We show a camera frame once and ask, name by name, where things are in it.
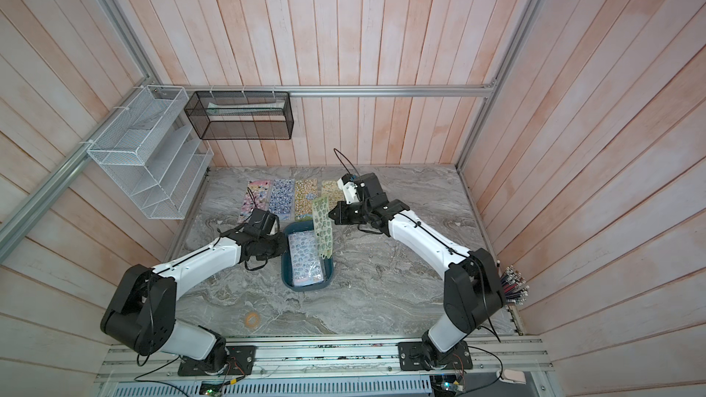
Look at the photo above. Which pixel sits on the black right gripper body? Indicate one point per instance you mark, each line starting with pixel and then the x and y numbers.
pixel 356 215

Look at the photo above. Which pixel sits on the blue penguin sticker sheet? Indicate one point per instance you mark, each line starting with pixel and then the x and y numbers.
pixel 281 198

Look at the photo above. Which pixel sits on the yellow animal sticker sheet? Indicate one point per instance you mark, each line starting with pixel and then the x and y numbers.
pixel 306 191

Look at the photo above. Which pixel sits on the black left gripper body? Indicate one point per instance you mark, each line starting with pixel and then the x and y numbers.
pixel 272 246

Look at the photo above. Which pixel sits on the green panda sticker sheet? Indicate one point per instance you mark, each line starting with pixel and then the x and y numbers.
pixel 333 194

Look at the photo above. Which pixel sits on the white green sticker sheet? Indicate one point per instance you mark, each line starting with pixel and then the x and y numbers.
pixel 323 227

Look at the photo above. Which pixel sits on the red cup of pencils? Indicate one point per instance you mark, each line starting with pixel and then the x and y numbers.
pixel 515 288

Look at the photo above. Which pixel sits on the pink sticker sheet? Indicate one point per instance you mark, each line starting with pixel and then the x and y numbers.
pixel 257 197

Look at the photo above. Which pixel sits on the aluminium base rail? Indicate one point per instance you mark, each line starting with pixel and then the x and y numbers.
pixel 337 356

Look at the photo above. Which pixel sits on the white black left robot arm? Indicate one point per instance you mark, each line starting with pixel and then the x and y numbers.
pixel 142 312

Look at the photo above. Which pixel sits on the teal plastic storage box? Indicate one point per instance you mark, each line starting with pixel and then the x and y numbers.
pixel 286 267

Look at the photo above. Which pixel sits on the white wire mesh shelf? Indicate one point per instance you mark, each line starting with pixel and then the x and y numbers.
pixel 158 162

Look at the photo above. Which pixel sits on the lilac gem sticker sheet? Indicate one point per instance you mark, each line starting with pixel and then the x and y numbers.
pixel 306 264

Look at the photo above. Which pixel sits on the black wire mesh basket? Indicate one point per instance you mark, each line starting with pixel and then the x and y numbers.
pixel 241 115

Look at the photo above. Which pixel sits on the aluminium frame bar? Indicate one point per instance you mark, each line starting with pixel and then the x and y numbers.
pixel 360 91

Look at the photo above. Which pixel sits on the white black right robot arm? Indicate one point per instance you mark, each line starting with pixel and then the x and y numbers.
pixel 472 288

